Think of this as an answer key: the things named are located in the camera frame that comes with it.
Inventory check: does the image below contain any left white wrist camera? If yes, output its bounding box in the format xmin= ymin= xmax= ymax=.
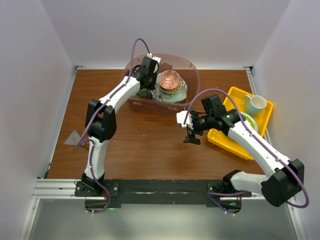
xmin=146 ymin=53 xmax=161 ymax=64

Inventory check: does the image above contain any mint green rectangular dish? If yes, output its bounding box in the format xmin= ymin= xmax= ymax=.
xmin=156 ymin=72 xmax=188 ymax=103

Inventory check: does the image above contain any green plate white rim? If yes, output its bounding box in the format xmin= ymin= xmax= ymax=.
xmin=240 ymin=111 xmax=258 ymax=136

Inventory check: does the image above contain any white cream bowl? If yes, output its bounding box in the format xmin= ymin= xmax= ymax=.
xmin=160 ymin=85 xmax=182 ymax=94

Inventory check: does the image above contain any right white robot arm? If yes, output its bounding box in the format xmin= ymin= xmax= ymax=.
xmin=176 ymin=94 xmax=310 ymax=208

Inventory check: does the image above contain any light blue mug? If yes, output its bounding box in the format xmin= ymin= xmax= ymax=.
xmin=244 ymin=94 xmax=267 ymax=116

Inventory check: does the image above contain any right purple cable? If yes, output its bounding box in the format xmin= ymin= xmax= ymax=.
xmin=182 ymin=88 xmax=311 ymax=208

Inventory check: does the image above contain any red patterned bowl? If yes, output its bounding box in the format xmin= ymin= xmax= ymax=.
xmin=158 ymin=70 xmax=182 ymax=90

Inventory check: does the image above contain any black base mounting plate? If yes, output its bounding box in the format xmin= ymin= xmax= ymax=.
xmin=74 ymin=178 xmax=252 ymax=213

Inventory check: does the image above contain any pink translucent plastic bin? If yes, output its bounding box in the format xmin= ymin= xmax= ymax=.
xmin=127 ymin=53 xmax=201 ymax=115

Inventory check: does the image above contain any aluminium frame rail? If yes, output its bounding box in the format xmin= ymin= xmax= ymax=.
xmin=19 ymin=179 xmax=86 ymax=240

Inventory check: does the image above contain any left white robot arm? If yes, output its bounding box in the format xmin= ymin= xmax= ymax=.
xmin=77 ymin=54 xmax=162 ymax=196

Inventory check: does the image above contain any yellow plastic tray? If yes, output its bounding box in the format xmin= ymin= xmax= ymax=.
xmin=207 ymin=86 xmax=274 ymax=160

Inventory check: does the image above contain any blue floral plate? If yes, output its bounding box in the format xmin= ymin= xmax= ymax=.
xmin=149 ymin=77 xmax=188 ymax=103

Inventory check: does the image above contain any brown beige bowl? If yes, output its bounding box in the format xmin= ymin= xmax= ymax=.
xmin=135 ymin=88 xmax=150 ymax=99

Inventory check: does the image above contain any yellow flower patterned bowl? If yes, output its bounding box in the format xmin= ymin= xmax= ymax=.
xmin=160 ymin=85 xmax=182 ymax=95

